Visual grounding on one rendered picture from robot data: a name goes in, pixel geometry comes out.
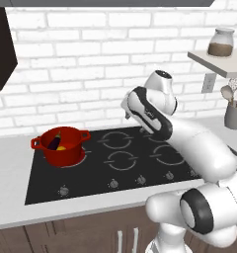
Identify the metal whisk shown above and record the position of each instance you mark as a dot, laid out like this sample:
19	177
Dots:
234	83

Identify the wooden spoon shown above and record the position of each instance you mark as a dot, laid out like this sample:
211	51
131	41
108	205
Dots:
227	93

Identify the yellow lemon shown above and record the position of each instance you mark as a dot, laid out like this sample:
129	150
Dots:
61	148

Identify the pale wall shelf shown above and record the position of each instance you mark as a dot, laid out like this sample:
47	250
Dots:
219	64

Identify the brown cupboard door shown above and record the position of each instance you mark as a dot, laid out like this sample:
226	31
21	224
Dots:
87	234
7	242
38	238
145	237

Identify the glass jar with brown filling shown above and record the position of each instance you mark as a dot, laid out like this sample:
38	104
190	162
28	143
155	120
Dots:
221	44

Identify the dark wall cupboard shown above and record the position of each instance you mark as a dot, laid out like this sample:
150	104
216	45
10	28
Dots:
2	49

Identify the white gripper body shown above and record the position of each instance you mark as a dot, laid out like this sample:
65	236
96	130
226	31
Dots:
127	103

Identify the grey utensil pot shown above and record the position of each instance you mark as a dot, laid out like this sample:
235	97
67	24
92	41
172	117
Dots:
234	117

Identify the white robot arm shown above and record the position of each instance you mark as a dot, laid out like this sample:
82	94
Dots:
202	148

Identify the white wall socket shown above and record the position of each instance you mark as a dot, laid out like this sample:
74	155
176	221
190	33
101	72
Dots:
208	82

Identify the grey hob knob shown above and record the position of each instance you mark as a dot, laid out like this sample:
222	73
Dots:
192	172
141	180
114	183
169	175
63	190

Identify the purple eggplant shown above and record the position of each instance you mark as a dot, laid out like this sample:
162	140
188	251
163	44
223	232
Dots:
54	142

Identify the red pot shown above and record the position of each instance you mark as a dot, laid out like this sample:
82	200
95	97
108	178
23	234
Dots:
64	158

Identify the black hob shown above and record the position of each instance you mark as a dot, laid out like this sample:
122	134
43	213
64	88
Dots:
91	171

